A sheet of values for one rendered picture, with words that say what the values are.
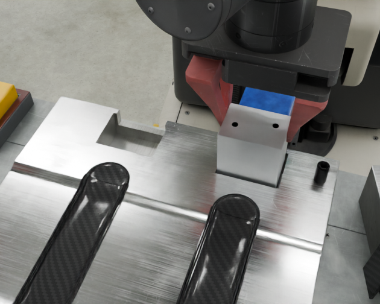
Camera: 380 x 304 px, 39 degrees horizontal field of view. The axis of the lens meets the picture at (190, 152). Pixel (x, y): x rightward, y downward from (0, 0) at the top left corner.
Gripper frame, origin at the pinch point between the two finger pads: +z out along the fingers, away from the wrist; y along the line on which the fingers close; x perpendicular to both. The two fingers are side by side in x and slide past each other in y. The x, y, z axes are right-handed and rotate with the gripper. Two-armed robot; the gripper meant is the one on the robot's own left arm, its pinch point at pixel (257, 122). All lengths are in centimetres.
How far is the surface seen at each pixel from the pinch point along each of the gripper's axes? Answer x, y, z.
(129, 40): 118, -71, 95
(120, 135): 0.8, -12.9, 6.5
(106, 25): 124, -83, 95
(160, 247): -10.7, -4.5, 4.1
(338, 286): -5.0, 9.4, 12.9
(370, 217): 1.6, 11.0, 10.8
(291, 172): -1.0, 3.4, 3.9
